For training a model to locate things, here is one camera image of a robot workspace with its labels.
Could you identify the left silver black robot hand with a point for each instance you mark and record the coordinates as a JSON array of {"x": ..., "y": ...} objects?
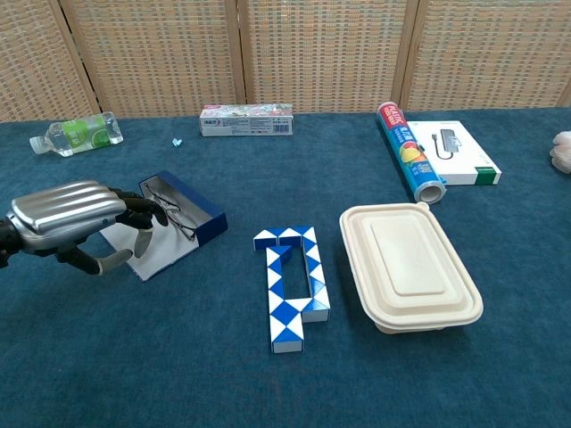
[{"x": 62, "y": 214}]

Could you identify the black eyeglasses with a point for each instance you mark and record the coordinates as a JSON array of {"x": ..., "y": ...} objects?
[{"x": 176, "y": 218}]

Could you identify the blue glasses case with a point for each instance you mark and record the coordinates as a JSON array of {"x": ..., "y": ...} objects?
[{"x": 209, "y": 223}]

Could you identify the clear green-label water bottle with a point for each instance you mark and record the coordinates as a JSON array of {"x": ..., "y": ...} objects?
[{"x": 80, "y": 133}]

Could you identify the small light blue scrap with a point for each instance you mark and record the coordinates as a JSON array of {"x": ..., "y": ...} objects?
[{"x": 177, "y": 142}]

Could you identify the teal table cloth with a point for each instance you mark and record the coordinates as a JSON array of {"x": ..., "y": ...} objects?
[{"x": 178, "y": 365}]

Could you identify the white floral toothpaste box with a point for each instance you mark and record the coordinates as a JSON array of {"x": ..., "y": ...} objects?
[{"x": 245, "y": 120}]

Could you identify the blue white snake puzzle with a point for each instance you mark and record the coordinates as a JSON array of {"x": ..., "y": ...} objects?
[{"x": 285, "y": 321}]

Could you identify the woven bamboo folding screen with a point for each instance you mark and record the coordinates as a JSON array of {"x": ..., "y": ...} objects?
[{"x": 321, "y": 53}]

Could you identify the beige lidded food container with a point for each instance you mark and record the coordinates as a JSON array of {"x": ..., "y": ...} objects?
[{"x": 408, "y": 263}]

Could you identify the blue plastic wrap roll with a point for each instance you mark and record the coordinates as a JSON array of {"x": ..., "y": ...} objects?
[{"x": 410, "y": 151}]

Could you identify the white USB hub box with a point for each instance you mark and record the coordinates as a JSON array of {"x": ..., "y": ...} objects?
[{"x": 464, "y": 156}]

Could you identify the pink mesh bath pouf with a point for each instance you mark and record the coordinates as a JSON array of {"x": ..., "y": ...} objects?
[{"x": 563, "y": 151}]

